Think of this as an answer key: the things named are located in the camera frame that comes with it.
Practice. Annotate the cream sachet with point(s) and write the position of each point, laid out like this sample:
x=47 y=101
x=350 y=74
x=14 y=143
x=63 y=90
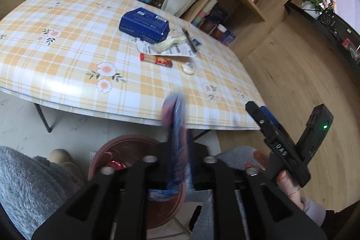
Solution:
x=168 y=43

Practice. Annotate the beige plush slipper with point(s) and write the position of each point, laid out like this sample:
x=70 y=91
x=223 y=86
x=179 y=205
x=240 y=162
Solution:
x=60 y=156
x=73 y=172

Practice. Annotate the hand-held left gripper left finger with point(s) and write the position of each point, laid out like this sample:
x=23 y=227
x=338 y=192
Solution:
x=161 y=161

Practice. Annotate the blue foil packet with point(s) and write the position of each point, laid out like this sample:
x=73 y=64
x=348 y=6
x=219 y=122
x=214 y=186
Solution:
x=177 y=144

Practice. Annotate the brown plastic bin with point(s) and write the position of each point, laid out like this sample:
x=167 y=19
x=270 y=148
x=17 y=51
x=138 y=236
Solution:
x=126 y=148

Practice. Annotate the black television stand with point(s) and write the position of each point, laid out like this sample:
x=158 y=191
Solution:
x=337 y=32

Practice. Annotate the red snack bag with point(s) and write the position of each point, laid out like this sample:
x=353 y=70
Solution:
x=116 y=164

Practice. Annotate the person's right hand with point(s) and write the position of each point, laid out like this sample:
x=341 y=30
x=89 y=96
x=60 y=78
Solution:
x=282 y=179

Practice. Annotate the dark blue cardboard box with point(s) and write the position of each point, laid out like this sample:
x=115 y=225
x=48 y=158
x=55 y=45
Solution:
x=140 y=23

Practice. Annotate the white round lid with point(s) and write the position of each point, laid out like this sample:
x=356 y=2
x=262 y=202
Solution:
x=189 y=68

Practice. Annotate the stack of pastel cups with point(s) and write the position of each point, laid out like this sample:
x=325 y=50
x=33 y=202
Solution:
x=206 y=9

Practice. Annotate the black pen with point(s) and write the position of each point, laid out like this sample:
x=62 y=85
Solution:
x=189 y=40

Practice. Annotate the red orange sausage stick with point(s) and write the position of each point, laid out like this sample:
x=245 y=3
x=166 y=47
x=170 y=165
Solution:
x=157 y=60

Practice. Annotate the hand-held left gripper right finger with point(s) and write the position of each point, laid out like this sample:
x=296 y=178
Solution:
x=198 y=167

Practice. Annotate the dark blue picture box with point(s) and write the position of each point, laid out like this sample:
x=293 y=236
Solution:
x=220 y=13

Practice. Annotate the small purple box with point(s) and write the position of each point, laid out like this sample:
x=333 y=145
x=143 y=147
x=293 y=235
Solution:
x=229 y=37

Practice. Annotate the dark glass cup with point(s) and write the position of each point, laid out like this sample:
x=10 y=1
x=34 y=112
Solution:
x=207 y=26

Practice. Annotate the television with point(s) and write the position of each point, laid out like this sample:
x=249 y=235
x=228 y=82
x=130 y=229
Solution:
x=346 y=3

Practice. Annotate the white printed sachet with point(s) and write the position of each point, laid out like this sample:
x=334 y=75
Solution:
x=180 y=51

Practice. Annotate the person's right forearm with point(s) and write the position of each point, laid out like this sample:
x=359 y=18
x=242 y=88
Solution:
x=312 y=207

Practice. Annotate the black metal table leg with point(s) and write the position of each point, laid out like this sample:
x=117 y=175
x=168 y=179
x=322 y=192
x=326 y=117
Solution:
x=42 y=119
x=203 y=134

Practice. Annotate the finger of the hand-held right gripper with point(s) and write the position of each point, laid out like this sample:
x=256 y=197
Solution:
x=257 y=117
x=271 y=117

